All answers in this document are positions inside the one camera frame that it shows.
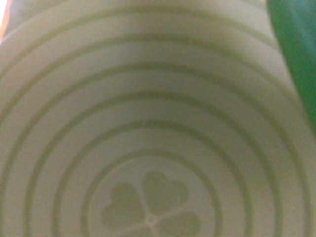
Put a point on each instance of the green toy vegetable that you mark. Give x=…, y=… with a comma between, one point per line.
x=294, y=25

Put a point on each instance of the yellow plastic plate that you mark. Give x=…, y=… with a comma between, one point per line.
x=152, y=118

